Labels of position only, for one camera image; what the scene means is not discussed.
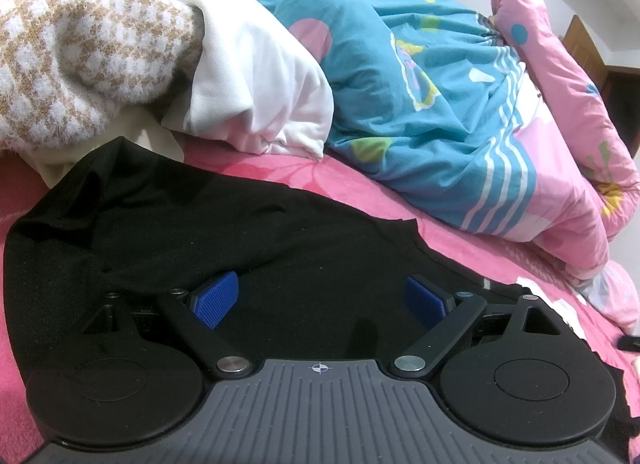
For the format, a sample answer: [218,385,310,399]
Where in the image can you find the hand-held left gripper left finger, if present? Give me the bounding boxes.
[82,271,253,380]

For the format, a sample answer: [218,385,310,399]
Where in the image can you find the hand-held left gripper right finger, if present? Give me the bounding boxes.
[389,275,566,381]

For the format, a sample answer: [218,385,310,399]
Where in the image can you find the black t-shirt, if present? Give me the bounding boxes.
[2,136,631,445]

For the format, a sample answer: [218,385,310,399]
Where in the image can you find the pink floral blanket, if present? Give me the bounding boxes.
[0,149,640,464]

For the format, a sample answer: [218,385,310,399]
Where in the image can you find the blue and pink quilt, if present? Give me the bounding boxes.
[215,0,640,330]

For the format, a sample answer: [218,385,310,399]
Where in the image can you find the white garment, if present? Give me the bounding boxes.
[117,0,335,161]

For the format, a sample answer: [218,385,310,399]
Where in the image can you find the checked fuzzy garment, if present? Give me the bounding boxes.
[0,0,206,150]

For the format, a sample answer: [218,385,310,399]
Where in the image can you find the brown wooden door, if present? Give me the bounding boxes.
[562,14,640,160]

